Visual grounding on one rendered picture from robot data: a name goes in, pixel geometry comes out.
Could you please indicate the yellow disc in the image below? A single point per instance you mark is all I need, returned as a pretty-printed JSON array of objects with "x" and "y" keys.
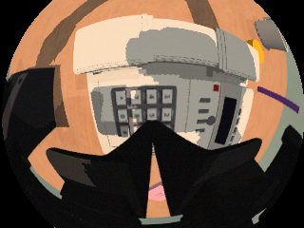
[{"x": 255, "y": 44}]

